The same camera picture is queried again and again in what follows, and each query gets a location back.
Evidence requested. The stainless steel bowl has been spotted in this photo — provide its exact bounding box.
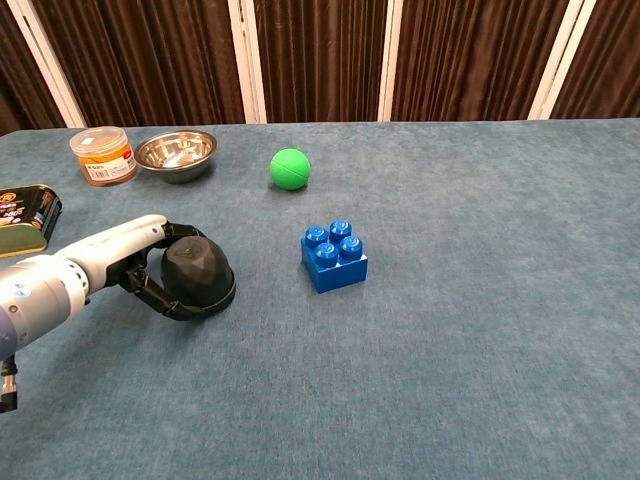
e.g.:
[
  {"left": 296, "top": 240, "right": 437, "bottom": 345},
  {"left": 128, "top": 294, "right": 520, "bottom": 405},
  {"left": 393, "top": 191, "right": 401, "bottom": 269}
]
[{"left": 133, "top": 130, "right": 219, "bottom": 185}]

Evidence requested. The black round container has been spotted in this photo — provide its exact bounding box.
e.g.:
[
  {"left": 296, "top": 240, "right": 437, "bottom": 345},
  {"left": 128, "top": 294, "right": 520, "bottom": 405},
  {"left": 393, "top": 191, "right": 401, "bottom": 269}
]
[{"left": 160, "top": 238, "right": 237, "bottom": 314}]

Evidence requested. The blue building block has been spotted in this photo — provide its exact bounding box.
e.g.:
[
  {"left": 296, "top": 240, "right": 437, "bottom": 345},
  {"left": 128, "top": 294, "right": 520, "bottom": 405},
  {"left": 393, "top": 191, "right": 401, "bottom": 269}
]
[{"left": 300, "top": 218, "right": 370, "bottom": 295}]

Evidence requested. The brown curtain screen panel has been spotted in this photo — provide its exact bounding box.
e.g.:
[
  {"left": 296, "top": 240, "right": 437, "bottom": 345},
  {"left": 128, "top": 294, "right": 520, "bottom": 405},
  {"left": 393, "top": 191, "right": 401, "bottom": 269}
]
[
  {"left": 0, "top": 0, "right": 89, "bottom": 136},
  {"left": 29, "top": 0, "right": 254, "bottom": 127},
  {"left": 529, "top": 0, "right": 640, "bottom": 121},
  {"left": 384, "top": 0, "right": 576, "bottom": 122},
  {"left": 244, "top": 0, "right": 401, "bottom": 125}
]

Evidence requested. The blue felt table mat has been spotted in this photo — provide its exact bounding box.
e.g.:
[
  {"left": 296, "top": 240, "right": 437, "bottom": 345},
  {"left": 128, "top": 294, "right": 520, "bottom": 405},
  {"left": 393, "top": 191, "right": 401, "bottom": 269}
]
[{"left": 0, "top": 117, "right": 640, "bottom": 480}]

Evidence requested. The black gold rectangular tin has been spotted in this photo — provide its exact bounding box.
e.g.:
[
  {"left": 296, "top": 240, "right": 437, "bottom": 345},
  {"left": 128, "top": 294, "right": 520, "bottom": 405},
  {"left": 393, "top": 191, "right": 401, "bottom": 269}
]
[{"left": 0, "top": 183, "right": 63, "bottom": 260}]

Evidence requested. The orange clear plastic jar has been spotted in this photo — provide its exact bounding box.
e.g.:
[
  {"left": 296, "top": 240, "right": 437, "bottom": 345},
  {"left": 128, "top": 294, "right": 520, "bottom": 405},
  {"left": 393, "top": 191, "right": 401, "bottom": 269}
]
[{"left": 69, "top": 126, "right": 139, "bottom": 188}]

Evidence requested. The black bowl with brown contents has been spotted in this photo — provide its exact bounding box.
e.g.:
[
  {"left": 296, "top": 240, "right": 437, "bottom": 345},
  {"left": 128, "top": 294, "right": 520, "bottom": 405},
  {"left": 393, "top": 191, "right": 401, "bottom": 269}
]
[{"left": 172, "top": 279, "right": 237, "bottom": 322}]

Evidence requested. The green ball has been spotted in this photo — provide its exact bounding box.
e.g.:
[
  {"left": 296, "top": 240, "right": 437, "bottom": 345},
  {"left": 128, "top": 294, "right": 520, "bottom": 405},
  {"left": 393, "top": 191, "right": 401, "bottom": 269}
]
[{"left": 269, "top": 147, "right": 312, "bottom": 192}]

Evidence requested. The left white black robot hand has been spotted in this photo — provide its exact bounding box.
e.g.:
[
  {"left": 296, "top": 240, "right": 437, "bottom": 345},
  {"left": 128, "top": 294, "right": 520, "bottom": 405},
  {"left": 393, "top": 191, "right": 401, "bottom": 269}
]
[{"left": 59, "top": 213, "right": 210, "bottom": 322}]

